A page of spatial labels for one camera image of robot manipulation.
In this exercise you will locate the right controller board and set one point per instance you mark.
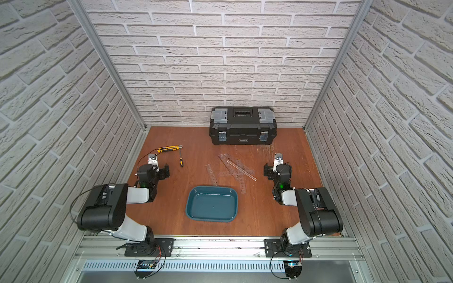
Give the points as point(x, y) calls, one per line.
point(292, 269)

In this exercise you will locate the aluminium front rail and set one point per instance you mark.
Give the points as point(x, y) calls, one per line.
point(235, 248)

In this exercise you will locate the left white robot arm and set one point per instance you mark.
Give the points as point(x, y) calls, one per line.
point(104, 210)

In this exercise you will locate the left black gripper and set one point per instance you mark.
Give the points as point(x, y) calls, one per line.
point(161, 173)

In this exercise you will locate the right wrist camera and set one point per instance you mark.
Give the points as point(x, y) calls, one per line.
point(278, 159)

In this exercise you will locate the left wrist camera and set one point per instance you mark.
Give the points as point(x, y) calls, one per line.
point(152, 159)

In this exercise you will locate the small yellow-handled screwdriver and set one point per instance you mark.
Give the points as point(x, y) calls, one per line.
point(181, 161)

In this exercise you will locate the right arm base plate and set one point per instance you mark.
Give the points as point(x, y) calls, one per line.
point(280, 248)

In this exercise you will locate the black plastic toolbox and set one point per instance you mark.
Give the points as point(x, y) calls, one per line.
point(242, 126)

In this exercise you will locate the controller board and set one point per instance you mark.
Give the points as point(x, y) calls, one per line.
point(146, 268)
point(292, 269)

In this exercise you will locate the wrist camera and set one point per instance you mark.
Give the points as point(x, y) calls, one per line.
point(278, 159)
point(152, 159)

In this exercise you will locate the yellow utility knife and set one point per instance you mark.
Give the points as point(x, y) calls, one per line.
point(169, 148)

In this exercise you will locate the teal plastic tray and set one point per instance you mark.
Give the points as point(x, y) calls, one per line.
point(212, 204)

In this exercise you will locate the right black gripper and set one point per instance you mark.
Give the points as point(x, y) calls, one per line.
point(272, 171)

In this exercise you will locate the left controller board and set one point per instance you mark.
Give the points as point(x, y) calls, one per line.
point(146, 268)

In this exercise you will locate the clear triangular scale ruler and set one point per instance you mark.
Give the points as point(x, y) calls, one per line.
point(242, 170)

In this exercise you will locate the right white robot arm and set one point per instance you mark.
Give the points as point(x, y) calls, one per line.
point(317, 212)

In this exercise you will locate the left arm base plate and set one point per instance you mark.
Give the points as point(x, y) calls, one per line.
point(159, 246)

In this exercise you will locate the clear stencil ruler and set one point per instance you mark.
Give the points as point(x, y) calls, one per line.
point(232, 168)
point(211, 175)
point(241, 177)

